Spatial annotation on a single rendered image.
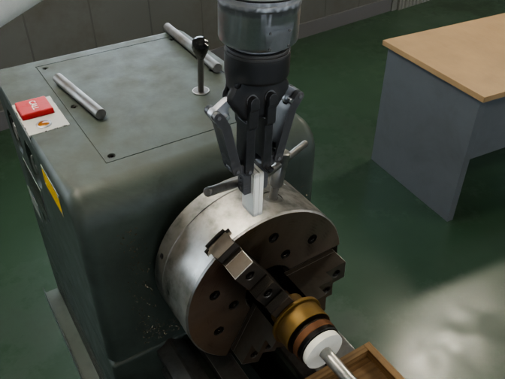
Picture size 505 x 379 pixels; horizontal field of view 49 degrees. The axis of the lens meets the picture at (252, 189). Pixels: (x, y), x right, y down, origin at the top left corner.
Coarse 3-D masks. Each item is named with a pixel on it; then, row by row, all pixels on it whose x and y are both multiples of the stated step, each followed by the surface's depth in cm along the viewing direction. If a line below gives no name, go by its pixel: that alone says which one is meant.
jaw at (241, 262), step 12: (216, 240) 87; (228, 240) 86; (216, 252) 85; (228, 252) 85; (240, 252) 85; (228, 264) 85; (240, 264) 84; (252, 264) 83; (240, 276) 83; (252, 276) 85; (264, 276) 86; (252, 288) 86; (264, 288) 85; (276, 288) 86; (264, 300) 86; (276, 300) 87; (288, 300) 86; (276, 312) 86
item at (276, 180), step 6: (288, 150) 87; (288, 156) 86; (282, 162) 86; (282, 168) 87; (276, 174) 88; (282, 174) 88; (270, 180) 89; (276, 180) 88; (282, 180) 88; (276, 186) 89; (270, 192) 90; (276, 192) 90; (270, 198) 90; (276, 198) 90
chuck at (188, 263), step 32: (288, 192) 94; (192, 224) 90; (224, 224) 87; (256, 224) 86; (288, 224) 90; (320, 224) 94; (192, 256) 87; (256, 256) 90; (288, 256) 94; (192, 288) 86; (224, 288) 89; (192, 320) 89; (224, 320) 94; (224, 352) 99
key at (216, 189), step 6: (300, 144) 93; (306, 144) 95; (294, 150) 91; (300, 150) 93; (294, 156) 91; (276, 162) 86; (276, 168) 85; (270, 174) 83; (228, 180) 72; (234, 180) 73; (210, 186) 67; (216, 186) 68; (222, 186) 69; (228, 186) 70; (234, 186) 72; (204, 192) 67; (210, 192) 66; (216, 192) 68; (222, 192) 70
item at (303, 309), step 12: (300, 300) 87; (312, 300) 89; (288, 312) 87; (300, 312) 86; (312, 312) 86; (324, 312) 88; (276, 324) 87; (288, 324) 86; (300, 324) 85; (312, 324) 85; (324, 324) 85; (276, 336) 89; (288, 336) 86; (300, 336) 84; (312, 336) 84; (288, 348) 87; (300, 348) 84
